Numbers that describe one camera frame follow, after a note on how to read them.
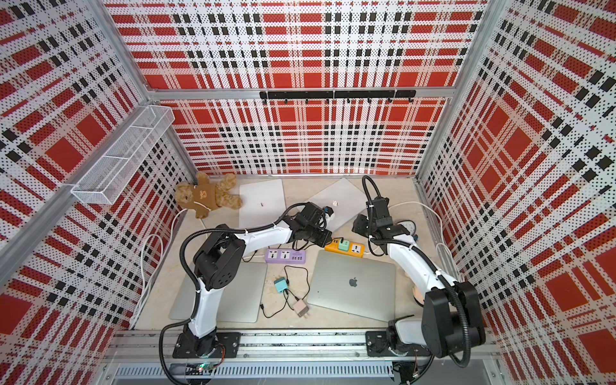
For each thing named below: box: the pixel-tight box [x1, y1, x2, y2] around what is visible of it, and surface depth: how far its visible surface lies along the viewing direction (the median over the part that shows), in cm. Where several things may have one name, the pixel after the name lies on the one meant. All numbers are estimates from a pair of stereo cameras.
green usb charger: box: [338, 239, 350, 252], surface depth 91 cm
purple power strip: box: [264, 247, 306, 265], surface depth 92 cm
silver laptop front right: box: [307, 250, 397, 324], surface depth 93 cm
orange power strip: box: [324, 239, 365, 258], surface depth 95 cm
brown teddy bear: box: [174, 172, 243, 219], surface depth 106 cm
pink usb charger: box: [292, 299, 309, 319], surface depth 81 cm
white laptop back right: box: [307, 177, 368, 233], surface depth 117 cm
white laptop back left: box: [239, 178, 287, 229], surface depth 113 cm
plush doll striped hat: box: [412, 284, 425, 308], surface depth 79 cm
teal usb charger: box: [273, 276, 288, 294], surface depth 86 cm
